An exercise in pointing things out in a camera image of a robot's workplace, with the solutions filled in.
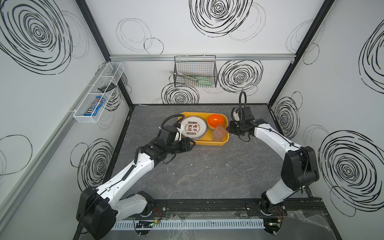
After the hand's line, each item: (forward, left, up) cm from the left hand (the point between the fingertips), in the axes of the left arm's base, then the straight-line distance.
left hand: (194, 144), depth 76 cm
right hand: (+15, -19, -6) cm, 25 cm away
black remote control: (+25, +47, +16) cm, 55 cm away
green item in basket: (+34, -5, +14) cm, 37 cm away
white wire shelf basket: (+40, +53, +14) cm, 68 cm away
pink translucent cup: (+13, -14, -8) cm, 20 cm away
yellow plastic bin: (+14, -8, -19) cm, 25 cm away
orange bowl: (+27, -13, -13) cm, 32 cm away
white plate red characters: (+22, +1, -16) cm, 27 cm away
